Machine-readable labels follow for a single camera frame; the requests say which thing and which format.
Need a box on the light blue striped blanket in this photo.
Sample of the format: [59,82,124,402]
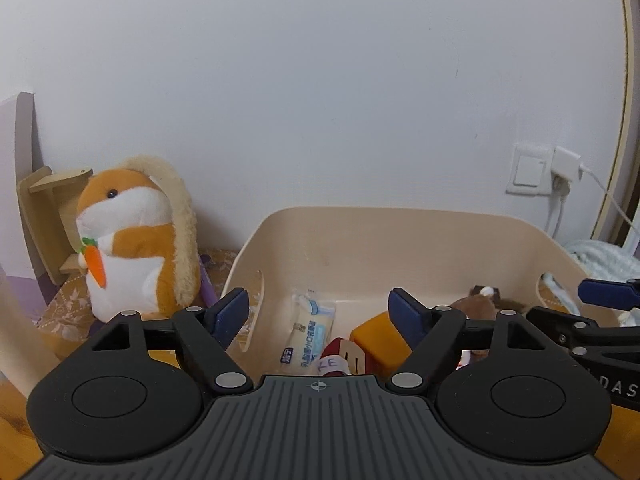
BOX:
[541,240,639,315]

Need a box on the red white small toy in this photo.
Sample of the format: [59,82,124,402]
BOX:
[317,338,367,377]

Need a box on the brown plush toy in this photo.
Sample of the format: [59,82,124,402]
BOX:
[448,284,528,363]

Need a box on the beige plastic storage bin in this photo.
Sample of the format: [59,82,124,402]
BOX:
[224,207,586,380]

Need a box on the white charging cable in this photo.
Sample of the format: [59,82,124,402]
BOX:
[579,162,640,241]

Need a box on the clear packet white blue label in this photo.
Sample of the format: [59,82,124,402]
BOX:
[279,292,335,375]

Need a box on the wooden stand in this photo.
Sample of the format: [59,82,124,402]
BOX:
[17,166,93,285]

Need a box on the white wall switch plate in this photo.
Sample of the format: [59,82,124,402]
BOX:
[506,143,572,196]

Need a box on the white wall charger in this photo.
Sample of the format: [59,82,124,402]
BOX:
[551,145,582,182]

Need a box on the orange plush toy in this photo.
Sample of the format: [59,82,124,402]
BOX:
[349,312,411,380]

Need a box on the orange white hamster plush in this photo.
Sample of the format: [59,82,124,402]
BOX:
[76,155,201,323]

